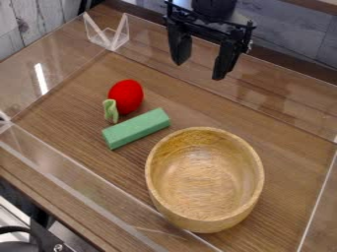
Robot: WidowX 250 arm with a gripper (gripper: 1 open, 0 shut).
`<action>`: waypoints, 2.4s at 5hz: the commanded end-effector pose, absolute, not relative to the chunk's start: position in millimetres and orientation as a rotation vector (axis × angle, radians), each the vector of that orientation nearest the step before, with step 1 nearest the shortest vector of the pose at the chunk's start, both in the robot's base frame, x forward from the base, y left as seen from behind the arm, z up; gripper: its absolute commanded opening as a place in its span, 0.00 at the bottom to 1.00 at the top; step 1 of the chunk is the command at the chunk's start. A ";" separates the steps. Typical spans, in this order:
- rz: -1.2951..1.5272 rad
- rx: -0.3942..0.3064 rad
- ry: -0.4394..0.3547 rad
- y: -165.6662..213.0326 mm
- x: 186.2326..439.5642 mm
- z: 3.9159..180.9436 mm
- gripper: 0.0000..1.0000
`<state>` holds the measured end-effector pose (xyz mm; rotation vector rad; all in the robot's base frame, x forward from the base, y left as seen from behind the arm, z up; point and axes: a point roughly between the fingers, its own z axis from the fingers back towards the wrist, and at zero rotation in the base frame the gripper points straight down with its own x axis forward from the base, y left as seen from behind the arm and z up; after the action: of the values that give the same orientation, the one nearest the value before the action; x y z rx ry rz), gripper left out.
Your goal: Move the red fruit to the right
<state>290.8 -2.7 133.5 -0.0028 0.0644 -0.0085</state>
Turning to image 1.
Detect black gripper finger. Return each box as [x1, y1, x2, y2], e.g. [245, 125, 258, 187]
[167, 23, 192, 65]
[211, 30, 250, 81]

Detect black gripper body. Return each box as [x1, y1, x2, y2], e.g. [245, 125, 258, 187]
[164, 0, 257, 42]

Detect red felt fruit green leaf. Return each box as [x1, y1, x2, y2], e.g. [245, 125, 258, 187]
[103, 79, 143, 123]

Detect green rectangular block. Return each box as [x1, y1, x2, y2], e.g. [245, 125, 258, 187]
[103, 108, 171, 150]

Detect wooden bowl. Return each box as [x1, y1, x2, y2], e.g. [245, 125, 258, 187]
[144, 127, 265, 233]

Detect clear acrylic tray enclosure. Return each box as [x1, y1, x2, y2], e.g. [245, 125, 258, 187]
[0, 10, 337, 252]

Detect black metal clamp bracket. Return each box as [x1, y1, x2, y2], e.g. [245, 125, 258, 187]
[0, 220, 76, 252]

